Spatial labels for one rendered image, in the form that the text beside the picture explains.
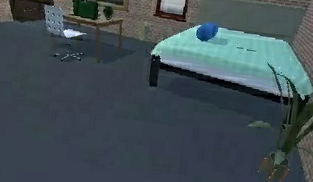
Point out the blue round pillow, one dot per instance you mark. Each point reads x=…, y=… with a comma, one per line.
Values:
x=206, y=31

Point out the bed with turquoise cover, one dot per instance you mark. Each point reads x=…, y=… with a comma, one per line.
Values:
x=236, y=59

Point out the light wooden desk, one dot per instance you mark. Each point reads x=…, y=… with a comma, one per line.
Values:
x=101, y=24

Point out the dark green round jar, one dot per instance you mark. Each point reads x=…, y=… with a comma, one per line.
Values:
x=108, y=12

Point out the dark green box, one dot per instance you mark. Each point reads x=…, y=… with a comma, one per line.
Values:
x=85, y=8

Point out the white swivel office chair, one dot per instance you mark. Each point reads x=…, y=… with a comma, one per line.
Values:
x=57, y=27

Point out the green house plant in pot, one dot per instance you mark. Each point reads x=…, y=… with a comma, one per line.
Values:
x=289, y=130

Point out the dark brown chest of drawers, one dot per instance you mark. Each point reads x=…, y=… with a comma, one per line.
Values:
x=29, y=6

